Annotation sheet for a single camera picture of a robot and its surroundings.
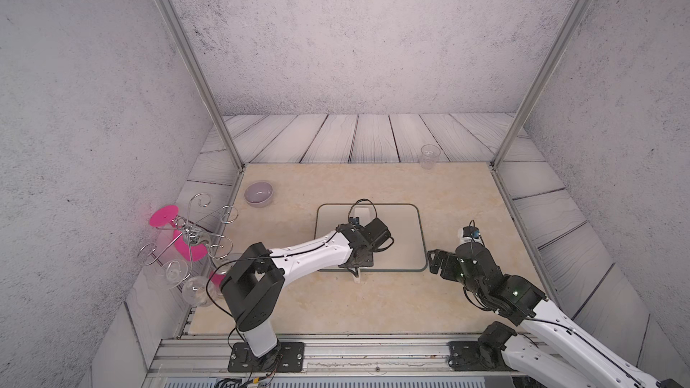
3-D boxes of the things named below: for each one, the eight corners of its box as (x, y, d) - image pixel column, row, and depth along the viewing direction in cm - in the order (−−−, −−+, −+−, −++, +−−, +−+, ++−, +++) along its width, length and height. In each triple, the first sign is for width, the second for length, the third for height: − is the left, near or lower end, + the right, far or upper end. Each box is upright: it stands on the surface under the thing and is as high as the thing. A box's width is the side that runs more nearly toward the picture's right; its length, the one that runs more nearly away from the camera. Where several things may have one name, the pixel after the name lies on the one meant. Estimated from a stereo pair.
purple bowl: (245, 211, 107) (241, 201, 103) (252, 191, 114) (248, 181, 110) (272, 210, 107) (268, 201, 103) (276, 191, 114) (273, 181, 110)
